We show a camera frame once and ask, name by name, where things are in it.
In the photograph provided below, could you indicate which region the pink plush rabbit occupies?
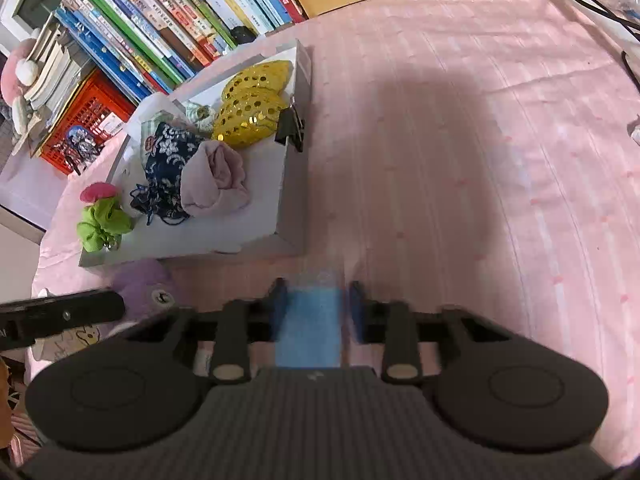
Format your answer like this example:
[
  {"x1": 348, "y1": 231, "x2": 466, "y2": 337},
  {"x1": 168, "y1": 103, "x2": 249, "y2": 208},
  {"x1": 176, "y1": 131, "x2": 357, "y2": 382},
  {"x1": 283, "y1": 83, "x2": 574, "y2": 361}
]
[{"x1": 1, "y1": 38, "x2": 39, "y2": 136}]

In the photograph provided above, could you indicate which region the pink striped tablecloth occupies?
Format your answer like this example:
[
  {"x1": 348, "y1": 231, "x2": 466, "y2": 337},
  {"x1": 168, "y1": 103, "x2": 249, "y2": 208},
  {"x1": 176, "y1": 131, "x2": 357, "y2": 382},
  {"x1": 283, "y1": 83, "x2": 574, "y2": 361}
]
[{"x1": 24, "y1": 0, "x2": 640, "y2": 468}]

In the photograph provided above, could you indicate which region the stack of flat books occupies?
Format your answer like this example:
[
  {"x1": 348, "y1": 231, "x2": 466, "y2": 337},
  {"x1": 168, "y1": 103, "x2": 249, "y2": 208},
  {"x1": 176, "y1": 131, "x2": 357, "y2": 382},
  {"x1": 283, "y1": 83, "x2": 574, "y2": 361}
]
[{"x1": 12, "y1": 15, "x2": 96, "y2": 154}]

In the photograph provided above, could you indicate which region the blue sponge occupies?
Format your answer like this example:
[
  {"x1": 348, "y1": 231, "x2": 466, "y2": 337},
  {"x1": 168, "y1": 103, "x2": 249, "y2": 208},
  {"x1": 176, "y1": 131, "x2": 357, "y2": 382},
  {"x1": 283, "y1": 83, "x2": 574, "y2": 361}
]
[{"x1": 274, "y1": 270, "x2": 344, "y2": 370}]

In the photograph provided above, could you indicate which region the green floral cloth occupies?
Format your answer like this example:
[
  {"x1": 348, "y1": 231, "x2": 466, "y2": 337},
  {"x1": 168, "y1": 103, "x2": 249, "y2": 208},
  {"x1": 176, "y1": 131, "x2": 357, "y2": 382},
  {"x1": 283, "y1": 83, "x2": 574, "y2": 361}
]
[{"x1": 183, "y1": 101, "x2": 216, "y2": 136}]

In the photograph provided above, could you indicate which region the red plastic crate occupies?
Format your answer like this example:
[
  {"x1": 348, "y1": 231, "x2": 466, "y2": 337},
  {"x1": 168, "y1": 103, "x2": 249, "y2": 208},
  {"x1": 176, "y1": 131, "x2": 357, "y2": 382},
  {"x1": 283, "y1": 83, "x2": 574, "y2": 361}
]
[{"x1": 35, "y1": 70, "x2": 134, "y2": 176}]

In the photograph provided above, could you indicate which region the miniature bicycle model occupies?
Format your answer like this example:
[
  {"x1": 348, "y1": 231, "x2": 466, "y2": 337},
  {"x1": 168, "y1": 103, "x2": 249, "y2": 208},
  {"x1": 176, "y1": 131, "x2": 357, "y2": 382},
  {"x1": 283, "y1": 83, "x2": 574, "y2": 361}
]
[{"x1": 54, "y1": 126, "x2": 103, "y2": 174}]

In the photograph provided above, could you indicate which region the row of upright books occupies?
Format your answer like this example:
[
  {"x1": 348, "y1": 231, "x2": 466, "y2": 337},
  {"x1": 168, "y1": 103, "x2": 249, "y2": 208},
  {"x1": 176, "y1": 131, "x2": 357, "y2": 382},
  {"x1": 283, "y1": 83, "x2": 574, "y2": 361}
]
[{"x1": 54, "y1": 0, "x2": 307, "y2": 103}]

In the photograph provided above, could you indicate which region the purple plush toy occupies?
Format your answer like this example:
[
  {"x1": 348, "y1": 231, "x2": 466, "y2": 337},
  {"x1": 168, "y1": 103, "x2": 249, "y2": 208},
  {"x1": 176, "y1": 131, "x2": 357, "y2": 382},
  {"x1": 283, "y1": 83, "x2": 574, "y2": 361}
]
[{"x1": 99, "y1": 259, "x2": 183, "y2": 338}]

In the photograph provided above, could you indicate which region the black binder clip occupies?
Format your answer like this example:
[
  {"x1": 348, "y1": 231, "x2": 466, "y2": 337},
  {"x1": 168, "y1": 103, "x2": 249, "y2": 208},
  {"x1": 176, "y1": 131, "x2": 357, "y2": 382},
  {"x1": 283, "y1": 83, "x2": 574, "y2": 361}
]
[{"x1": 274, "y1": 105, "x2": 305, "y2": 153}]

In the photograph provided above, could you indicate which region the green and pink scrunchie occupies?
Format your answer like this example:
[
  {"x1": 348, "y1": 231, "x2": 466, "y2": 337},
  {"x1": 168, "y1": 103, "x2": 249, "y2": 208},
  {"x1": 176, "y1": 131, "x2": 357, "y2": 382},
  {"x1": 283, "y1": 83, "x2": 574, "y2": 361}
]
[{"x1": 76, "y1": 182, "x2": 134, "y2": 254}]

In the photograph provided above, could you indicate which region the lilac soft cloth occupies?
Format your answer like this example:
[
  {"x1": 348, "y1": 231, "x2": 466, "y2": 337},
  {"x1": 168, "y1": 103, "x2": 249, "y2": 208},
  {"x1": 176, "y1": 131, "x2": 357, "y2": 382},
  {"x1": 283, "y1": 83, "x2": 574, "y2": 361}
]
[{"x1": 180, "y1": 140, "x2": 250, "y2": 218}]

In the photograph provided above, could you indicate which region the navy floral pouch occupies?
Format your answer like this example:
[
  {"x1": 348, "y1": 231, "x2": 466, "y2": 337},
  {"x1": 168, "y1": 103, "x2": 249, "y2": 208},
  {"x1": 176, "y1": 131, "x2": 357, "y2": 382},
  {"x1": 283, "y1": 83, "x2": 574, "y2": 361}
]
[{"x1": 129, "y1": 122, "x2": 204, "y2": 226}]

